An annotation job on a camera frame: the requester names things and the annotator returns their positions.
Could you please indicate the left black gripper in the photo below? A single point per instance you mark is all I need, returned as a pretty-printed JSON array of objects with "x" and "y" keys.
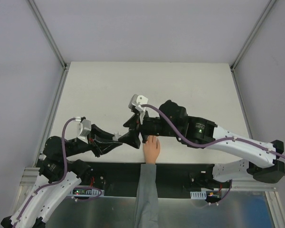
[{"x": 94, "y": 140}]

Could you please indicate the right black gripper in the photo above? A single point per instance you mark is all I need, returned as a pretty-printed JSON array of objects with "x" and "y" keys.
[{"x": 141, "y": 128}]

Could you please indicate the clear nail polish bottle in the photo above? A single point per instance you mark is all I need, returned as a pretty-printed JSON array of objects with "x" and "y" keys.
[{"x": 116, "y": 136}]

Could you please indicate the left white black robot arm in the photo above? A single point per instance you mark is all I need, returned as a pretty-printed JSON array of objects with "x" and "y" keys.
[{"x": 58, "y": 177}]

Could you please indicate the grey sleeved forearm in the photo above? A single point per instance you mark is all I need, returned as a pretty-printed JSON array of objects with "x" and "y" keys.
[{"x": 146, "y": 208}]

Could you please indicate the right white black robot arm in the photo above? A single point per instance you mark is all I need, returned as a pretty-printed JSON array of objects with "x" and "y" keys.
[{"x": 257, "y": 159}]

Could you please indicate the mannequin hand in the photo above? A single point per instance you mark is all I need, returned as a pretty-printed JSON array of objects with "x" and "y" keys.
[{"x": 151, "y": 149}]

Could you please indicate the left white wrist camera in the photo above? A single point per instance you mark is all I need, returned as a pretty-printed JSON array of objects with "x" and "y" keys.
[{"x": 84, "y": 128}]

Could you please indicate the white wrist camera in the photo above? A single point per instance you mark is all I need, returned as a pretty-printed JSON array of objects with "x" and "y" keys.
[
  {"x": 84, "y": 128},
  {"x": 136, "y": 104}
]

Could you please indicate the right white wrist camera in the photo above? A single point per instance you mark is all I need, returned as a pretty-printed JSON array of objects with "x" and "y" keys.
[{"x": 136, "y": 104}]

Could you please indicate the left white cable duct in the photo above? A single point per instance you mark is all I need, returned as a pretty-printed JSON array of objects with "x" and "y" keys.
[{"x": 86, "y": 192}]

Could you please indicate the white cable duct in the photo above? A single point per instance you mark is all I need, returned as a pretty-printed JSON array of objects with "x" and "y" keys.
[
  {"x": 86, "y": 192},
  {"x": 198, "y": 195}
]

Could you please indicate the right white cable duct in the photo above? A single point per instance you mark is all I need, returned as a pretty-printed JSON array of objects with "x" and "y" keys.
[{"x": 198, "y": 195}]

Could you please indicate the left aluminium frame post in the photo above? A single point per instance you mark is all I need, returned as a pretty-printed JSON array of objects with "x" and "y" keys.
[{"x": 46, "y": 32}]

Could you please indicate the aluminium frame post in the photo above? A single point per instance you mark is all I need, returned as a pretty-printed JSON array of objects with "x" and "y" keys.
[
  {"x": 46, "y": 32},
  {"x": 253, "y": 33}
]

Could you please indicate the right aluminium frame post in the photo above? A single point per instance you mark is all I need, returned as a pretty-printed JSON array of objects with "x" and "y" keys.
[{"x": 253, "y": 33}]

